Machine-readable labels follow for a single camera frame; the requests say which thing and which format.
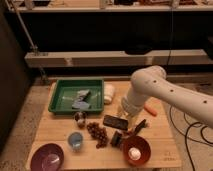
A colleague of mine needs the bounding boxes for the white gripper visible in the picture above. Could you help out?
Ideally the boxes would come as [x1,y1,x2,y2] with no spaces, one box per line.
[117,98,141,118]

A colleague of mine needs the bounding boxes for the dark blackboard eraser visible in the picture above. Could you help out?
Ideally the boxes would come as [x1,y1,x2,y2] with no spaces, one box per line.
[103,115,128,131]

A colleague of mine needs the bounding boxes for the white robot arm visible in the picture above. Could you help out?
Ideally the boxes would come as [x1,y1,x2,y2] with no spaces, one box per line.
[121,66,213,129]

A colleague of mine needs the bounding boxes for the green plastic tray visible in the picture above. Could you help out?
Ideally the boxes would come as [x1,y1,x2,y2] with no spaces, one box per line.
[48,77,104,115]

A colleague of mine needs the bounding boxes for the orange carrot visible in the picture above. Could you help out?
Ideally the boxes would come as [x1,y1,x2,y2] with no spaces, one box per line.
[144,105,157,117]

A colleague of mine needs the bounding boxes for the dark eggplant toy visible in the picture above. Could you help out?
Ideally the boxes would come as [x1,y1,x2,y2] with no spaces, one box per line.
[133,119,147,135]

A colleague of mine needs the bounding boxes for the white rolled towel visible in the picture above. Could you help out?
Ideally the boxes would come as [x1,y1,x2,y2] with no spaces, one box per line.
[104,84,115,104]

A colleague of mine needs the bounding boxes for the small dark green block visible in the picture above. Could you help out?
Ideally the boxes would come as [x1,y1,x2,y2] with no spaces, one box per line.
[110,131,122,148]

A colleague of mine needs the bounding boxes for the bunch of dark grapes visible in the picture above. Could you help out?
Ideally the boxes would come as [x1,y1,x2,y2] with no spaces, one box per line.
[86,122,108,149]

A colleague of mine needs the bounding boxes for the orange brown bowl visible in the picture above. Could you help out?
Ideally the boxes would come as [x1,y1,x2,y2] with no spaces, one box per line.
[122,136,151,166]

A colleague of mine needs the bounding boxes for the white egg in bowl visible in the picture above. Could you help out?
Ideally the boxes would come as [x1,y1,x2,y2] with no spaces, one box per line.
[128,147,141,160]

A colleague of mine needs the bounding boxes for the grey cloth pieces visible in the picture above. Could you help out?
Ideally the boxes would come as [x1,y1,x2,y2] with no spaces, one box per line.
[72,89,90,109]

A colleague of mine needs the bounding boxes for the light blue cup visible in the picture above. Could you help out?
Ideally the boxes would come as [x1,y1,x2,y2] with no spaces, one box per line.
[68,132,83,151]

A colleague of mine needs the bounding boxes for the grey shelf beam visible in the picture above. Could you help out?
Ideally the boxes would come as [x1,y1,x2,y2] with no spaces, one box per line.
[25,49,213,68]

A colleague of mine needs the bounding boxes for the metal diagonal pole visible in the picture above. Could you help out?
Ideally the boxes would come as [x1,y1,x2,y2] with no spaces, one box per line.
[7,0,49,84]

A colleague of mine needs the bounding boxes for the purple bowl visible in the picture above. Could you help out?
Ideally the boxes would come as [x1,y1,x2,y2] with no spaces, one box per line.
[30,143,64,171]

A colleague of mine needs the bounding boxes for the black floor cable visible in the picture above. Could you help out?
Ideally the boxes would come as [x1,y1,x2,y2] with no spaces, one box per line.
[168,104,213,148]

